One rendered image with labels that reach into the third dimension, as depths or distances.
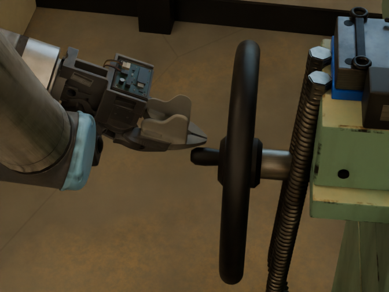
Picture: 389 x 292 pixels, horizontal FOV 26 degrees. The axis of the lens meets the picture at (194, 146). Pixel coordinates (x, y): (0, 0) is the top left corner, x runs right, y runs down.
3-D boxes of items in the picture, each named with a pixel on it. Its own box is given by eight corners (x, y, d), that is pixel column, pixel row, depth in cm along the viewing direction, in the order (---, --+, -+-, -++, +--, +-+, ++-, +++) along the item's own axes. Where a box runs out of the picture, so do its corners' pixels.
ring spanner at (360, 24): (349, 8, 90) (349, 4, 90) (367, 10, 90) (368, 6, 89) (351, 70, 83) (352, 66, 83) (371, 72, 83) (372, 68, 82)
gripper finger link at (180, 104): (219, 117, 109) (151, 94, 107) (202, 145, 113) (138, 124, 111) (220, 100, 111) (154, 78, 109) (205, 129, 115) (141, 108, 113)
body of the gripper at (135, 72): (151, 106, 103) (56, 75, 101) (131, 150, 109) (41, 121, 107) (159, 65, 109) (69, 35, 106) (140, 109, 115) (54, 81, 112)
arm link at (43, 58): (3, 119, 107) (21, 68, 113) (40, 131, 107) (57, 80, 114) (16, 70, 100) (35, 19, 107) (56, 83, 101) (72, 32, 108)
